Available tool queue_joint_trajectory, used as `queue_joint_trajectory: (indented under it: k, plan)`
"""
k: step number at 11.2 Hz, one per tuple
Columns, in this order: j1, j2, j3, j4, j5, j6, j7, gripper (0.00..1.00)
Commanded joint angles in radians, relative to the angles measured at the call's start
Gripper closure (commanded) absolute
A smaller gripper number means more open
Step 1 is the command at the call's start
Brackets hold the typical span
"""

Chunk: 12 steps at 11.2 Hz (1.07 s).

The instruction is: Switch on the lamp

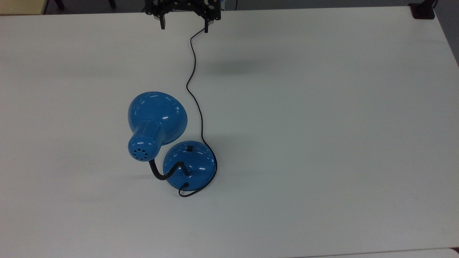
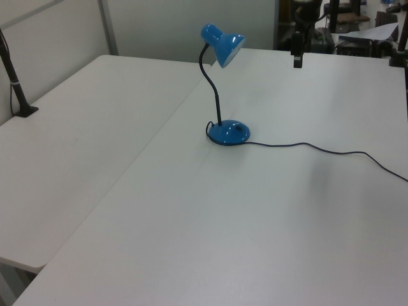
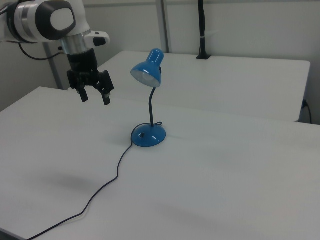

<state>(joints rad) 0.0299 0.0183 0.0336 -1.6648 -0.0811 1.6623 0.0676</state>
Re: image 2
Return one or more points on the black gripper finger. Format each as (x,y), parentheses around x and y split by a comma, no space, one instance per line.
(309,35)
(297,48)

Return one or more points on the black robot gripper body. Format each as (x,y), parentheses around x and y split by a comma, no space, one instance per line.
(308,9)

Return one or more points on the blue gooseneck desk lamp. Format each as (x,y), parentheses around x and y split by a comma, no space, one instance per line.
(228,132)

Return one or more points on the dark equipment box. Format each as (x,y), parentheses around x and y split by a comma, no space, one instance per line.
(324,39)

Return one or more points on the black monitor stand pole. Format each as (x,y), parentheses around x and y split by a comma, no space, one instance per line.
(333,14)

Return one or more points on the white paper sheet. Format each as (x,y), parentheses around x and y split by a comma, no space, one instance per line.
(374,32)

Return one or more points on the black office chair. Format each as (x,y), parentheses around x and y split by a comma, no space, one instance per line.
(385,18)

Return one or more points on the black clamped camera pole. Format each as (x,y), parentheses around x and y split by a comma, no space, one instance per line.
(401,38)
(14,84)

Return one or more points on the grey metal partition post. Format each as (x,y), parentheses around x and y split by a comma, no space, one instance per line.
(108,25)

